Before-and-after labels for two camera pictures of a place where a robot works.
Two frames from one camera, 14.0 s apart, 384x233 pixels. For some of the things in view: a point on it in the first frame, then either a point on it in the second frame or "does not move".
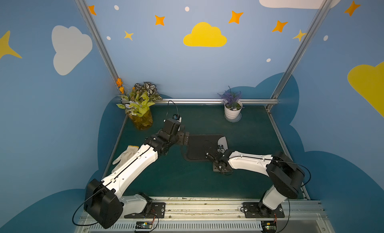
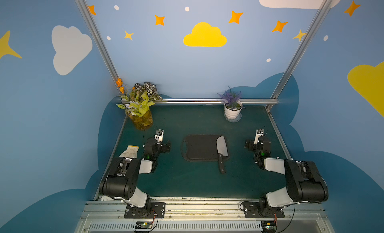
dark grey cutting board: [199, 145] does not move
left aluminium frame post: [81, 1] does not move
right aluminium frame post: [308, 36] does not move
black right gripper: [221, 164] → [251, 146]
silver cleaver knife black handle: [222, 144] does not move
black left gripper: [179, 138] → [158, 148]
